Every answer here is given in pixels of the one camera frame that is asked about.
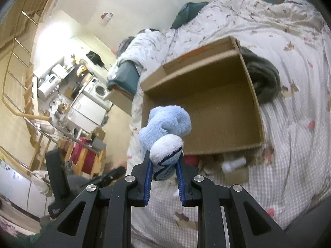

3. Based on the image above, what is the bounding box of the pink round soft object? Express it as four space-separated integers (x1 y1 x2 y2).
184 155 199 167

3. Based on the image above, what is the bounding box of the small clear plastic packet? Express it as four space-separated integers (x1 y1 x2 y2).
222 157 246 172

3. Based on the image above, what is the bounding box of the light blue fluffy sock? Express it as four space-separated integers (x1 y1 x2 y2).
139 105 191 181

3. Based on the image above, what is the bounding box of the white washing machine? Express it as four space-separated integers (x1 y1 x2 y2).
83 77 113 111

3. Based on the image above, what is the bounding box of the teal folded blanket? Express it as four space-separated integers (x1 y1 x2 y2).
107 61 140 97

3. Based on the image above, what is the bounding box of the brown cardboard box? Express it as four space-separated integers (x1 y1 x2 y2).
140 36 265 155

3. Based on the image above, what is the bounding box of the black hanging garment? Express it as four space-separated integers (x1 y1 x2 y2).
86 51 104 67

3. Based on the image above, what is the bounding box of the dark grey garment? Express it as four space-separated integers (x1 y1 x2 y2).
241 47 281 104

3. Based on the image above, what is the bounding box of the teal pillow at headboard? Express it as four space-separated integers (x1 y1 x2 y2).
171 2 209 29

